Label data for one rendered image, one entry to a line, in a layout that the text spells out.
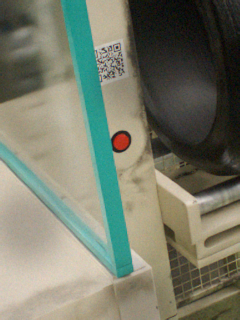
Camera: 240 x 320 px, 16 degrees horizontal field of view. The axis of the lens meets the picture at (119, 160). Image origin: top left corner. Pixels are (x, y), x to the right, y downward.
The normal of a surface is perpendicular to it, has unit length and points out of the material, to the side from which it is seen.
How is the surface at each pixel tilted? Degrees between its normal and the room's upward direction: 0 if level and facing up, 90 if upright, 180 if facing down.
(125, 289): 90
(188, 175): 0
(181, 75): 53
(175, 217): 90
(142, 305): 90
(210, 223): 0
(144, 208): 90
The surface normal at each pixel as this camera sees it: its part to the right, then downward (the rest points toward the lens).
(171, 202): -0.88, 0.33
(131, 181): 0.44, 0.34
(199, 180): -0.15, -0.88
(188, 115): 0.10, -0.58
